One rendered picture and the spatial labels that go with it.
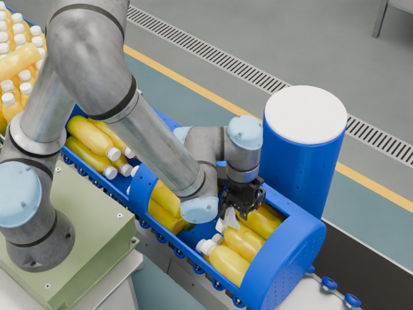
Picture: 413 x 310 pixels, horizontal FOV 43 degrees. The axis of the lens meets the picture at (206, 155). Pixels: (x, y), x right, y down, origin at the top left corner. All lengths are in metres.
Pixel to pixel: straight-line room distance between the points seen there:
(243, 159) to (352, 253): 1.50
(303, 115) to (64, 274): 0.97
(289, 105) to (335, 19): 2.34
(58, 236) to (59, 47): 0.52
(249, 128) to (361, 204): 1.88
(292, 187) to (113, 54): 1.22
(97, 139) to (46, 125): 0.56
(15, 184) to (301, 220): 0.66
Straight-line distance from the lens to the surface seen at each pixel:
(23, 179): 1.09
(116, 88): 0.80
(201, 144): 1.09
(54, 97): 1.01
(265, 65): 3.62
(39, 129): 1.09
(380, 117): 3.40
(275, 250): 1.25
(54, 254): 1.21
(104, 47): 0.79
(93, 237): 1.24
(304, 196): 1.95
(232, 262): 1.33
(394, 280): 2.55
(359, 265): 2.54
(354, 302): 1.50
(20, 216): 1.08
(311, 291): 1.55
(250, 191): 1.21
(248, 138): 1.08
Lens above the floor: 2.30
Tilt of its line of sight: 49 degrees down
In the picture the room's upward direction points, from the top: 1 degrees counter-clockwise
